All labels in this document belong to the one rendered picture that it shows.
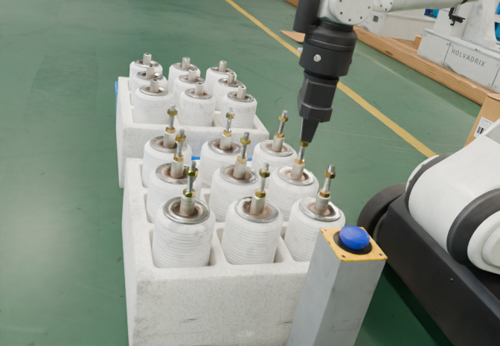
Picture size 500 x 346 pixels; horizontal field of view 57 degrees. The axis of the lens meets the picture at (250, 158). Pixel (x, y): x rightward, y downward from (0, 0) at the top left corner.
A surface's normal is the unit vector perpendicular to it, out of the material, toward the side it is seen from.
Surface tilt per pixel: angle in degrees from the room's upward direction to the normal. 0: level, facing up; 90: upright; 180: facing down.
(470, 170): 37
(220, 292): 90
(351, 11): 90
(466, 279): 46
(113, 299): 0
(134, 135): 90
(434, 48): 90
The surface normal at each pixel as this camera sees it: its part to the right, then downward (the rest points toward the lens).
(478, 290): -0.56, -0.63
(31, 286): 0.18, -0.88
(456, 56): -0.95, -0.03
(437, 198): -0.85, -0.29
